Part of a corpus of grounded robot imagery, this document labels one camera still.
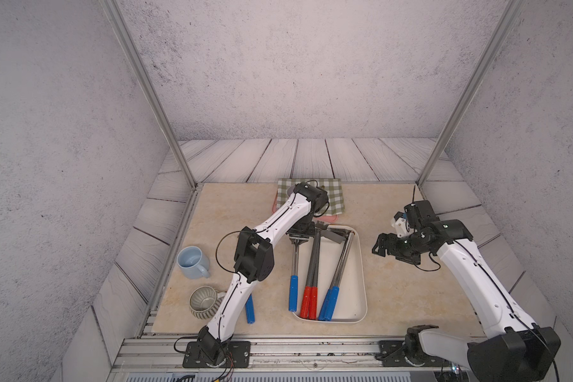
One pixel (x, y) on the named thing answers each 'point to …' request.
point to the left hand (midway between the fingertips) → (304, 244)
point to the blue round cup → (192, 263)
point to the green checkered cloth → (332, 186)
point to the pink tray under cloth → (326, 218)
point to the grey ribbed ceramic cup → (204, 302)
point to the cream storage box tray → (351, 303)
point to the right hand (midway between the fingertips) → (386, 252)
